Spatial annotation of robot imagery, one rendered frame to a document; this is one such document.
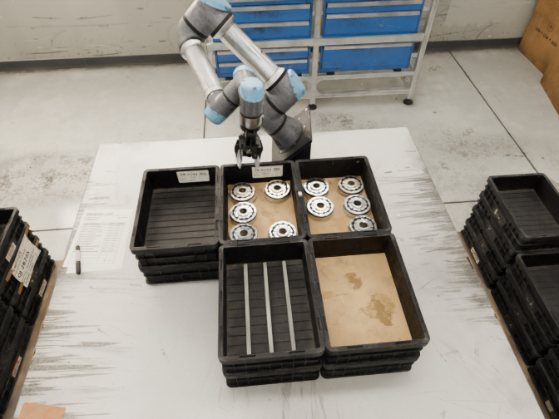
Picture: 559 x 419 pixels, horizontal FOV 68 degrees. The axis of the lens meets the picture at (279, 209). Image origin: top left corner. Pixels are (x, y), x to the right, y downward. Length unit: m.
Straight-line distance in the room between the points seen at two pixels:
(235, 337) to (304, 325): 0.22
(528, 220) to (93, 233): 2.02
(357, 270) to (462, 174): 1.89
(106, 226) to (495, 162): 2.68
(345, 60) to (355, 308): 2.39
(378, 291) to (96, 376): 0.96
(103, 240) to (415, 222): 1.30
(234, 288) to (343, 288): 0.37
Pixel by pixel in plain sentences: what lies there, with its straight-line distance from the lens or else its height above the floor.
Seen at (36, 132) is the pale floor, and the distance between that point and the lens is 3.86.
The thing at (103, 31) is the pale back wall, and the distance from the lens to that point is 4.34.
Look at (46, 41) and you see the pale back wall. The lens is 4.55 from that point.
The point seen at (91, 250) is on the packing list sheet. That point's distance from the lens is 1.82.
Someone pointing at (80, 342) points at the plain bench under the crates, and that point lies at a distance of 1.62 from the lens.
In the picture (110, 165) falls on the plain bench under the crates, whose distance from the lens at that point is 2.16.
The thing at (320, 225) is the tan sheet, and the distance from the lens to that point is 1.58.
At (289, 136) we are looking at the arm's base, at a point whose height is 0.93.
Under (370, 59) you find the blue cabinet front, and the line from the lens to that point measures 3.49.
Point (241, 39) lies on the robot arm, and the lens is 1.70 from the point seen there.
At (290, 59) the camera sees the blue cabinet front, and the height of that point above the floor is 0.44.
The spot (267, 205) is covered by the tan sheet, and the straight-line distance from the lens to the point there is 1.64.
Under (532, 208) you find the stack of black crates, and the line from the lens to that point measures 2.44.
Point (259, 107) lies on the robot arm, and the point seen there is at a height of 1.28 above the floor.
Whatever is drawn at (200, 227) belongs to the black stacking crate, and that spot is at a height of 0.83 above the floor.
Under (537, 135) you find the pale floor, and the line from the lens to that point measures 3.85.
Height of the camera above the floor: 2.05
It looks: 49 degrees down
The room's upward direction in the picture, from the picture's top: straight up
